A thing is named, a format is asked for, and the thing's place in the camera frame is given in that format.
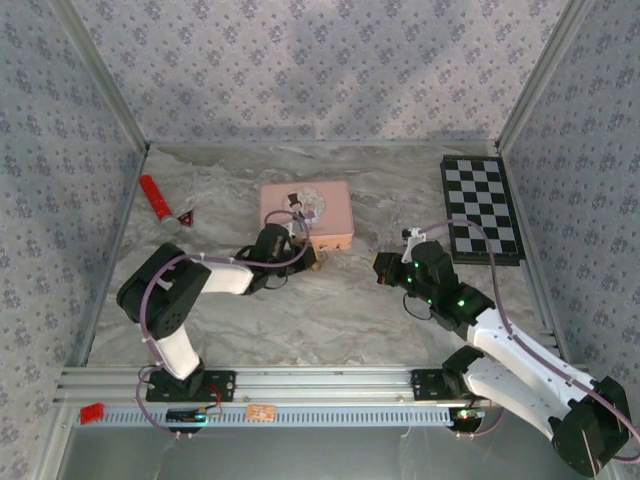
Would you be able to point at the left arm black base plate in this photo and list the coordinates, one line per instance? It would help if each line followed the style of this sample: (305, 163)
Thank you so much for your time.
(220, 385)

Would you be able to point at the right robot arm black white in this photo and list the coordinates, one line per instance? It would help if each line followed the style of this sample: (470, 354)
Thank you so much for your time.
(530, 370)

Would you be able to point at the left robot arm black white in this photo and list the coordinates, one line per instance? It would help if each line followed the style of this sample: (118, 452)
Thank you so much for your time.
(165, 295)

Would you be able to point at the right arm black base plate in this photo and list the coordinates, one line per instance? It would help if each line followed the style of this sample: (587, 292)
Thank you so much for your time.
(425, 385)

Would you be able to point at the aluminium mounting rail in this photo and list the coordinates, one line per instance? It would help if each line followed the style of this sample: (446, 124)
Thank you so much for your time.
(320, 382)

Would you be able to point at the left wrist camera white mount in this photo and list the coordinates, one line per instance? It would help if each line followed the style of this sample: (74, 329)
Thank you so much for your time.
(291, 229)

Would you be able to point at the black white chessboard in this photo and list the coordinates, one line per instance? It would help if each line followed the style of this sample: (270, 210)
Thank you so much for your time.
(480, 210)

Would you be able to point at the red plastic block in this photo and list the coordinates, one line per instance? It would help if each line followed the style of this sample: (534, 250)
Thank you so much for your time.
(92, 413)

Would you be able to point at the aluminium frame post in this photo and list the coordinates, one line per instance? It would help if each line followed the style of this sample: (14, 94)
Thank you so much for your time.
(100, 75)
(545, 75)

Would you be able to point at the small black red triangle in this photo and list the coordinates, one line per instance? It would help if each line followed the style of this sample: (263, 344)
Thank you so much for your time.
(186, 219)

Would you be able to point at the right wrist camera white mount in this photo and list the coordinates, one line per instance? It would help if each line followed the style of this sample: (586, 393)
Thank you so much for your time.
(412, 242)

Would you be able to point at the pink tin box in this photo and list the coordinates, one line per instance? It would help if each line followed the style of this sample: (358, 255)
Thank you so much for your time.
(320, 210)

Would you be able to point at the red cylinder silver cap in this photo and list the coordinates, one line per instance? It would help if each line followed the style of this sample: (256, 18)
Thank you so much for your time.
(157, 202)

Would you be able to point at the orange label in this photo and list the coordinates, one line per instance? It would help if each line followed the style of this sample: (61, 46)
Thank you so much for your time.
(260, 412)

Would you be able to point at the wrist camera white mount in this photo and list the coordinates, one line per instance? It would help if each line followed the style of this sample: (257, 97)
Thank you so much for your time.
(412, 242)
(291, 229)

